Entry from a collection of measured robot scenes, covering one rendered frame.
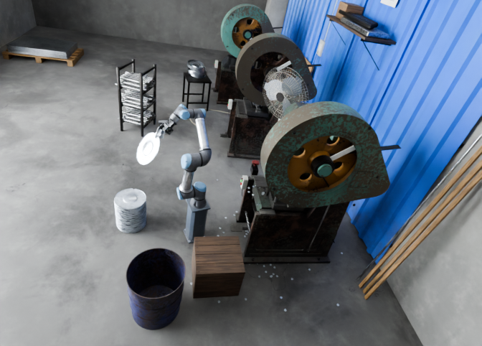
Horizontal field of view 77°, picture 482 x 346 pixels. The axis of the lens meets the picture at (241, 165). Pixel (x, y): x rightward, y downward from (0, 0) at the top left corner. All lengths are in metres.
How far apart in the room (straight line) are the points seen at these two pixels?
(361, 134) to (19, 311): 2.79
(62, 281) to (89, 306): 0.35
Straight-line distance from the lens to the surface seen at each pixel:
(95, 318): 2.85
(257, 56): 3.63
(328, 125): 2.04
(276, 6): 7.34
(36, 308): 3.01
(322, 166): 2.15
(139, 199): 3.14
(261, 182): 2.78
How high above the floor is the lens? 2.48
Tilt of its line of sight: 35 degrees down
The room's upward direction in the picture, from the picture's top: 12 degrees clockwise
